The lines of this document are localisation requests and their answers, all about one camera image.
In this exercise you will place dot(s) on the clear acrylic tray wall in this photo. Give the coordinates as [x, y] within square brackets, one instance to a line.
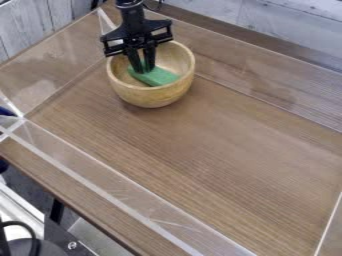
[229, 174]

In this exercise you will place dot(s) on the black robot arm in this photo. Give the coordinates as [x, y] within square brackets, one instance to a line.
[130, 2]

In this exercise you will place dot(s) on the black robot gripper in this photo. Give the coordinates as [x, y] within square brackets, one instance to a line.
[135, 32]

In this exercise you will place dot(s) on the blue object at left edge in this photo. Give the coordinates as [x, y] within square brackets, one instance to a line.
[5, 112]

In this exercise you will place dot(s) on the black table leg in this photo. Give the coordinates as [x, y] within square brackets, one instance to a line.
[56, 211]

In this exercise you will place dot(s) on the green rectangular block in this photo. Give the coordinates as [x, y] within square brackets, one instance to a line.
[155, 78]

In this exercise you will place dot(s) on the brown wooden bowl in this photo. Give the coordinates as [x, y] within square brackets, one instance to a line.
[159, 87]

